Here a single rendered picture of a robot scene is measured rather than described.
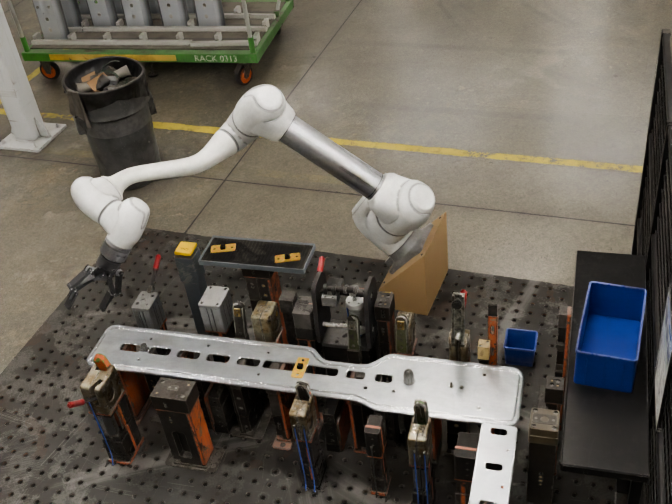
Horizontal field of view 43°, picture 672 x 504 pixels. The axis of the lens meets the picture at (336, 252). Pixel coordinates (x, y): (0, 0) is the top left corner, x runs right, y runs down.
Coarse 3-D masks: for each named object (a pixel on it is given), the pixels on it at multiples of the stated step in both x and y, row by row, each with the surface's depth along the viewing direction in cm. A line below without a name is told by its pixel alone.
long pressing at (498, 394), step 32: (96, 352) 280; (128, 352) 278; (224, 352) 273; (256, 352) 272; (288, 352) 270; (224, 384) 264; (256, 384) 261; (288, 384) 260; (320, 384) 258; (352, 384) 257; (384, 384) 255; (416, 384) 254; (448, 384) 253; (480, 384) 251; (512, 384) 250; (448, 416) 244; (480, 416) 242; (512, 416) 241
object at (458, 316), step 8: (456, 296) 251; (464, 296) 250; (456, 304) 248; (464, 304) 252; (456, 312) 254; (464, 312) 254; (456, 320) 256; (464, 320) 255; (456, 328) 257; (464, 328) 257
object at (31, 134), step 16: (0, 16) 553; (0, 32) 554; (0, 48) 556; (16, 48) 570; (0, 64) 563; (16, 64) 572; (0, 80) 572; (16, 80) 574; (0, 96) 582; (16, 96) 577; (32, 96) 591; (16, 112) 586; (32, 112) 593; (16, 128) 596; (32, 128) 595; (48, 128) 612; (64, 128) 613; (0, 144) 601; (16, 144) 598; (32, 144) 596
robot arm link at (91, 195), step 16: (208, 144) 293; (224, 144) 293; (176, 160) 289; (192, 160) 290; (208, 160) 291; (112, 176) 283; (128, 176) 285; (144, 176) 286; (160, 176) 288; (176, 176) 290; (80, 192) 277; (96, 192) 277; (112, 192) 278; (80, 208) 279; (96, 208) 275
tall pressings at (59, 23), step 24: (48, 0) 643; (72, 0) 670; (120, 0) 683; (144, 0) 656; (168, 0) 647; (192, 0) 671; (216, 0) 641; (48, 24) 655; (72, 24) 678; (96, 24) 673; (144, 24) 663; (168, 24) 659; (216, 24) 649
